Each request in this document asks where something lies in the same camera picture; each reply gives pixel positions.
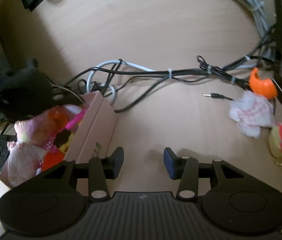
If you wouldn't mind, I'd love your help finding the orange plastic cup toy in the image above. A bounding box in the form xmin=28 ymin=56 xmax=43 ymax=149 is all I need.
xmin=249 ymin=67 xmax=278 ymax=99

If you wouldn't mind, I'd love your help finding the pink plastic toy net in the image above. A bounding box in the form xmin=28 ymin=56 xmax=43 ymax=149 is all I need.
xmin=42 ymin=107 xmax=87 ymax=153

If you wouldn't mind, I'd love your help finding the pink checkered cloth doll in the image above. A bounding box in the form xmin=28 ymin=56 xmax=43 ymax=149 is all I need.
xmin=229 ymin=91 xmax=274 ymax=138

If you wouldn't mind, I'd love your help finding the red plastic toy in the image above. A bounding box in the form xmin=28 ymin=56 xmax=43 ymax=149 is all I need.
xmin=42 ymin=151 xmax=64 ymax=172

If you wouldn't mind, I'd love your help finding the black cable bundle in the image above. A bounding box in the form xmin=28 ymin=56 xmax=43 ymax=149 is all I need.
xmin=63 ymin=23 xmax=278 ymax=113

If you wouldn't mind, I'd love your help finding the pink cardboard box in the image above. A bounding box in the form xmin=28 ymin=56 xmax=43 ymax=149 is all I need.
xmin=0 ymin=92 xmax=117 ymax=188

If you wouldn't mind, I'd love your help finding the yellow knitted toy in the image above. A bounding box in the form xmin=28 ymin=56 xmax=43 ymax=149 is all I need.
xmin=53 ymin=129 xmax=74 ymax=154

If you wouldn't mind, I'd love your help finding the pink-haired plush doll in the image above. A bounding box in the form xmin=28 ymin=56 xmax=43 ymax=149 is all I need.
xmin=7 ymin=106 xmax=82 ymax=188

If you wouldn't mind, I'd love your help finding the grey cable bundle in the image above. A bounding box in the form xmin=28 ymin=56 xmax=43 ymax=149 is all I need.
xmin=224 ymin=0 xmax=277 ymax=63

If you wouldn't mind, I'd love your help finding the black audio jack cable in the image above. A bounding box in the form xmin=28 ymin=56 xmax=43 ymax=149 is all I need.
xmin=202 ymin=92 xmax=234 ymax=101

